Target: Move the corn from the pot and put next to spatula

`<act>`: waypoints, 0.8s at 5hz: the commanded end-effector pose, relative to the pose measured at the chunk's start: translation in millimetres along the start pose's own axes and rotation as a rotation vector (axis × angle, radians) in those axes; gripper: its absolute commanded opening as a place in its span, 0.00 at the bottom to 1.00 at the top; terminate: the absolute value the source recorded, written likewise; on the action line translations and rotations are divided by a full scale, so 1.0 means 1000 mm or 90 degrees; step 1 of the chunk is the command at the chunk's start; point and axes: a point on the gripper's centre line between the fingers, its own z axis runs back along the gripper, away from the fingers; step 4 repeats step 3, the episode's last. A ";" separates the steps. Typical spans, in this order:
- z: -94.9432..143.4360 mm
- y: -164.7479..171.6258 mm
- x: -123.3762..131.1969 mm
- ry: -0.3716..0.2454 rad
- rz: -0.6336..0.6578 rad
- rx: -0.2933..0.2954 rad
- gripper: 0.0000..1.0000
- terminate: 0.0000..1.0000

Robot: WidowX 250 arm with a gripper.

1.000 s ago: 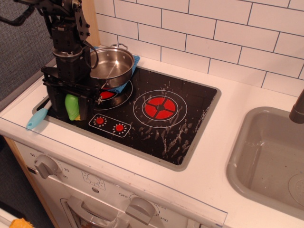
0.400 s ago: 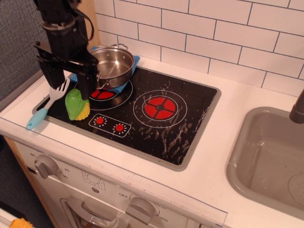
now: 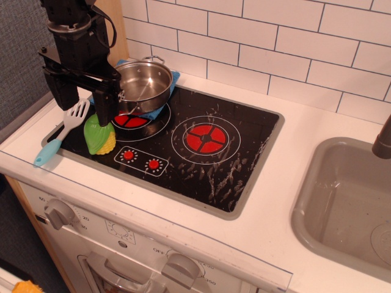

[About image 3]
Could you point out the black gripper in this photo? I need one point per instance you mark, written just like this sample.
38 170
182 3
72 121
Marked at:
80 59

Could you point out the green yellow toy corn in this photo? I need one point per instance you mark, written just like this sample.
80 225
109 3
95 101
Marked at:
100 140

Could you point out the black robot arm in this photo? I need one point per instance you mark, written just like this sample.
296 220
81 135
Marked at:
74 9

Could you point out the stainless steel pot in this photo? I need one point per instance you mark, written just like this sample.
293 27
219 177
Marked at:
146 85

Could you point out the blue cloth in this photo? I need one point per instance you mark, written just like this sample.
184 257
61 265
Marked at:
171 85

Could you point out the left red stove knob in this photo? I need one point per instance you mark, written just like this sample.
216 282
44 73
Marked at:
128 155

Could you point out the red stove knob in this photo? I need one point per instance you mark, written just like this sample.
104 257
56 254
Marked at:
153 164
128 155

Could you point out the right red stove knob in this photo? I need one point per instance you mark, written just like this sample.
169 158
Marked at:
153 164

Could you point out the grey timer knob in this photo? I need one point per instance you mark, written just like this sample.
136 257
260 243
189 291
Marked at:
58 213

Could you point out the black toy stovetop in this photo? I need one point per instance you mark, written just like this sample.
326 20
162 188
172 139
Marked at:
211 151

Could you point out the grey oven knob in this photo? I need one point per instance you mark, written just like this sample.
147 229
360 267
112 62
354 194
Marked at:
181 269

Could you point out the orange yellow object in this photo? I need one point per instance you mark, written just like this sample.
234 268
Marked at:
26 287

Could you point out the grey sink basin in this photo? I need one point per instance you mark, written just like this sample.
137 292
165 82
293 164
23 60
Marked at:
343 208

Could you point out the grey faucet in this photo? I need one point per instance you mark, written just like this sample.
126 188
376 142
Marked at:
381 147

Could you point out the grey spatula blue handle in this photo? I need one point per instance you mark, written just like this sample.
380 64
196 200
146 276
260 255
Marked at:
72 119

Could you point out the wooden side post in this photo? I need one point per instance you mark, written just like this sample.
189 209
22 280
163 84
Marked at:
113 9

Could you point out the grey oven door handle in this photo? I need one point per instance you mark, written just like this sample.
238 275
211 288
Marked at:
130 277

